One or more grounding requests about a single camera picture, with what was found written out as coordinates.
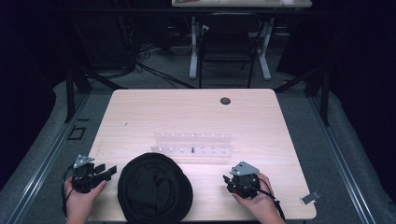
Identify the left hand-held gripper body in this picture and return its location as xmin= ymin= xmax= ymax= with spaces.
xmin=71 ymin=154 xmax=107 ymax=194

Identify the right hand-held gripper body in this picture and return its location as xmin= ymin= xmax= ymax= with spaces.
xmin=226 ymin=160 xmax=262 ymax=201

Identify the person's left hand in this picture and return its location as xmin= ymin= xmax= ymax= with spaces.
xmin=64 ymin=177 xmax=108 ymax=224

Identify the person's right hand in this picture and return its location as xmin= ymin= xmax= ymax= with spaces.
xmin=232 ymin=172 xmax=287 ymax=224

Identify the black bucket hat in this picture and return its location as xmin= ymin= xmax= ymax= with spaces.
xmin=117 ymin=151 xmax=194 ymax=224

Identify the clear acrylic rack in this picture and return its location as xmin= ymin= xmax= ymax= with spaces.
xmin=150 ymin=131 xmax=233 ymax=158

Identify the small grey metal clip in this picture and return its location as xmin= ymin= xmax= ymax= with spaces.
xmin=299 ymin=189 xmax=322 ymax=205

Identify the black chair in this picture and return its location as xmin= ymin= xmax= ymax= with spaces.
xmin=198 ymin=12 xmax=262 ymax=90

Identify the white-legged desk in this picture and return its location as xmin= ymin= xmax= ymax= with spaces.
xmin=171 ymin=0 xmax=313 ymax=81

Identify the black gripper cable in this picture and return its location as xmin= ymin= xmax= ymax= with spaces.
xmin=61 ymin=163 xmax=77 ymax=219
xmin=236 ymin=178 xmax=287 ymax=222

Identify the aluminium floor rail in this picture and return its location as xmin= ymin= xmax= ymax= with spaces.
xmin=309 ymin=94 xmax=378 ymax=224
xmin=5 ymin=92 xmax=92 ymax=224

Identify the black metal frame stand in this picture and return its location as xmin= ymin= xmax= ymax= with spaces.
xmin=273 ymin=66 xmax=332 ymax=127
xmin=64 ymin=65 xmax=129 ymax=123

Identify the bundle of floor cables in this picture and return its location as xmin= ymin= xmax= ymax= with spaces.
xmin=122 ymin=18 xmax=198 ymax=91

